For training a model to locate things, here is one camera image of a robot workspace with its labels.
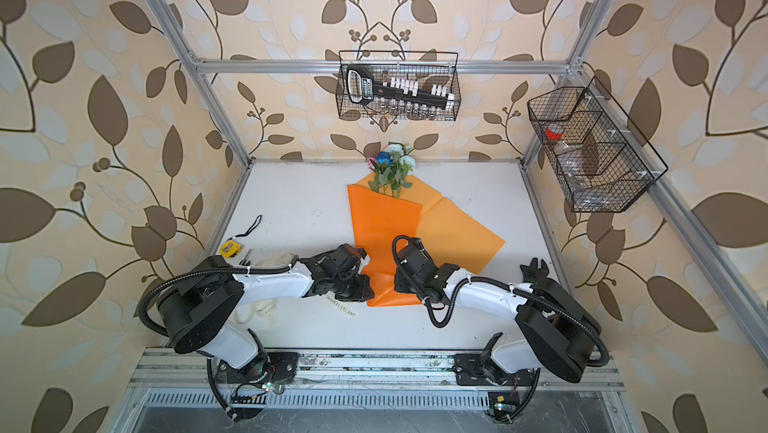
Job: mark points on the black adjustable wrench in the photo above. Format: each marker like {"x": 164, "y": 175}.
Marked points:
{"x": 535, "y": 271}

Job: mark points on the red handled pliers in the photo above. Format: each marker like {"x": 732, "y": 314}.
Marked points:
{"x": 245, "y": 260}

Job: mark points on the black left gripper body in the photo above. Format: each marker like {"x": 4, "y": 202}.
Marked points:
{"x": 338, "y": 279}

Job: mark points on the black socket wrench set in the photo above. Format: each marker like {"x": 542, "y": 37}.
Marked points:
{"x": 390, "y": 87}

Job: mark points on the back black wire basket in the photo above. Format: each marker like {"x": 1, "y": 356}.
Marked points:
{"x": 348, "y": 111}

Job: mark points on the dark blue fake rose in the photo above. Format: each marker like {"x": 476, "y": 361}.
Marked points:
{"x": 383, "y": 159}

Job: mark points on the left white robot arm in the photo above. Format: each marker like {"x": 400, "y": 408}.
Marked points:
{"x": 193, "y": 310}

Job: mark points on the dark pink fake rose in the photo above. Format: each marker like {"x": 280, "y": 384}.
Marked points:
{"x": 375, "y": 183}

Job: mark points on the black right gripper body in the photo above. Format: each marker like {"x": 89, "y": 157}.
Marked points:
{"x": 402, "y": 283}

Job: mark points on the clear bottle red cap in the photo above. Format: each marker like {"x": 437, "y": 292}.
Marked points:
{"x": 576, "y": 163}

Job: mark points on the black wire basket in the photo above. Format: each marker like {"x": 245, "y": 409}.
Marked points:
{"x": 628, "y": 163}
{"x": 348, "y": 111}

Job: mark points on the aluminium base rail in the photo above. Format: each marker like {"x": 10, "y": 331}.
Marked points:
{"x": 375, "y": 379}

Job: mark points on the pale blue fake flower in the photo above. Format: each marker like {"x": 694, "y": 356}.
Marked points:
{"x": 401, "y": 154}

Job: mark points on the right black wire basket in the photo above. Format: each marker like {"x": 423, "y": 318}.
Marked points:
{"x": 628, "y": 163}

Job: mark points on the yellow tape measure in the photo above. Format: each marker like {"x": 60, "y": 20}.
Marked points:
{"x": 232, "y": 246}

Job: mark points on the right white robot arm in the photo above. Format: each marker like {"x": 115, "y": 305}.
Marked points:
{"x": 556, "y": 332}

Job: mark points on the white ribbon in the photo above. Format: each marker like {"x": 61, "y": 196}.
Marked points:
{"x": 339, "y": 304}

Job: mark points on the orange wrapping paper sheet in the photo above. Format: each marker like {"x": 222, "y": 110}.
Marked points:
{"x": 449, "y": 234}

